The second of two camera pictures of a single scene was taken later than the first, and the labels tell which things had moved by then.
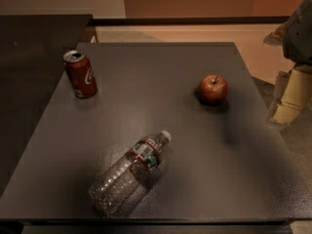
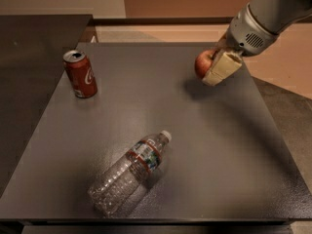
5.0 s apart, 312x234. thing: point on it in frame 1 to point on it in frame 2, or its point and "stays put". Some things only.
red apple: x=214 y=89 to x=203 y=61
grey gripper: x=299 y=36 to x=246 y=33
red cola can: x=81 y=74 stays put
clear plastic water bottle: x=121 y=185 stays put
